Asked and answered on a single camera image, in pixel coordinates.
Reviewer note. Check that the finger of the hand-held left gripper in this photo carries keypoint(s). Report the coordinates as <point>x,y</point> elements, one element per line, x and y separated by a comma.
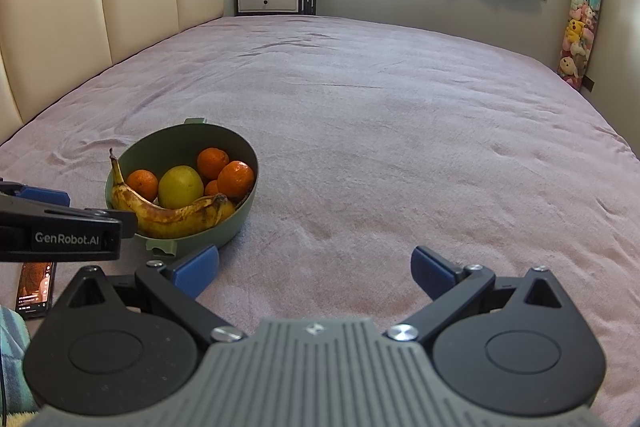
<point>75,219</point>
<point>42,197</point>

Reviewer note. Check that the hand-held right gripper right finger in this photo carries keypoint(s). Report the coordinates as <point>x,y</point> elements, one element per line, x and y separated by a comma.
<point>432,269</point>

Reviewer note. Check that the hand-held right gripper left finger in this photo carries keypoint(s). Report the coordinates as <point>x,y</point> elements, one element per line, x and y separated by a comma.
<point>197,269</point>

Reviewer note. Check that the spotted yellow banana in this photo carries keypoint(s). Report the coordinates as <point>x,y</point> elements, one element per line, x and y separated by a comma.
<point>170,222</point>

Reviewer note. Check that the yellow-green lemon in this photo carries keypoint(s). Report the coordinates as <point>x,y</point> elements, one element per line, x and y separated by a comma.
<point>180,187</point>

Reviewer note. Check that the green colander bowl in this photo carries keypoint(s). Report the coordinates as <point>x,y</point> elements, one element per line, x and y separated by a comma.
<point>170,144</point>

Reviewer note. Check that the smartphone with lit screen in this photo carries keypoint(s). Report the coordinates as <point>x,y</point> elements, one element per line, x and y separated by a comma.
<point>35,289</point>

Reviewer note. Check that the pink bed blanket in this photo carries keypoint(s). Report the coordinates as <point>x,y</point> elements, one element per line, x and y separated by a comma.
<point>375,132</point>

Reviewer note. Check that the teal striped cloth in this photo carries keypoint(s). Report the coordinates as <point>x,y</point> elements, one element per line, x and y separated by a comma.
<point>12,357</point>

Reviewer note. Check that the cream padded headboard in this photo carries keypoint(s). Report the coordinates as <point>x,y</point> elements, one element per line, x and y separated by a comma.
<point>100,17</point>

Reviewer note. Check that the yellow fuzzy cloth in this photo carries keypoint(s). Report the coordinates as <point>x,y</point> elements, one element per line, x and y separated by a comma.
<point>15,421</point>

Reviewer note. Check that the white nightstand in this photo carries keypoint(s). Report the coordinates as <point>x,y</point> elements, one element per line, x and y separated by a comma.
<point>270,2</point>

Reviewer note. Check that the hanging plush toy organizer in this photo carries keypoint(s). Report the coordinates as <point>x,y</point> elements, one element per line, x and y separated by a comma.
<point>577,32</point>

